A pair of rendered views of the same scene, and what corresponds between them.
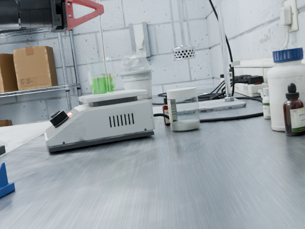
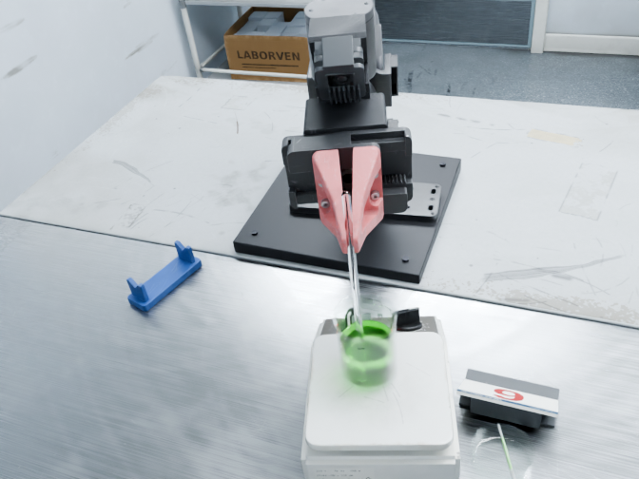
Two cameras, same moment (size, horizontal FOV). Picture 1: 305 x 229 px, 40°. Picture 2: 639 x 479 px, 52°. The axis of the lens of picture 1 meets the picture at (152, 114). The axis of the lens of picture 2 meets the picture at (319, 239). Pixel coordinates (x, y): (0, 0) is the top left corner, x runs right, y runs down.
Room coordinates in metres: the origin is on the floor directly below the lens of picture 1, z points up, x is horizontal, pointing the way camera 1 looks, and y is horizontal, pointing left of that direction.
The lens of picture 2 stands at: (0.93, -0.26, 1.44)
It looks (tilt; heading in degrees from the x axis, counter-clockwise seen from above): 39 degrees down; 113
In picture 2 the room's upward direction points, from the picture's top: 8 degrees counter-clockwise
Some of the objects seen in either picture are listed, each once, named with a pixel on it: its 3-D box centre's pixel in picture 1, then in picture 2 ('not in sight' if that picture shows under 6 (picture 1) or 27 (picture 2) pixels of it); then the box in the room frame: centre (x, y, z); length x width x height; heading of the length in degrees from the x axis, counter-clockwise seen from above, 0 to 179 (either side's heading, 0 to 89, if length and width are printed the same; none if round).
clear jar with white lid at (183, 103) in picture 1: (183, 109); not in sight; (0.82, -0.06, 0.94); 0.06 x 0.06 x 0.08
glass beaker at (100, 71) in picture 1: (102, 75); (369, 344); (0.82, 0.09, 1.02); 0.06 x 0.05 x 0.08; 146
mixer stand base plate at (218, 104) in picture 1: (186, 107); not in sight; (1.17, -0.10, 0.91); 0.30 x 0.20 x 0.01; 88
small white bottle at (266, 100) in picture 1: (268, 103); not in sight; (0.82, -0.23, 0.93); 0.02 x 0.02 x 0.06
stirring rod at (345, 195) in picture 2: (102, 40); (356, 295); (0.81, 0.08, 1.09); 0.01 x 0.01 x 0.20
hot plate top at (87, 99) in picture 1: (111, 95); (377, 387); (0.82, 0.07, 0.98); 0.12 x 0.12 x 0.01; 15
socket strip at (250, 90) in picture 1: (246, 87); not in sight; (1.48, -0.34, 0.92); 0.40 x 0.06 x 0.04; 178
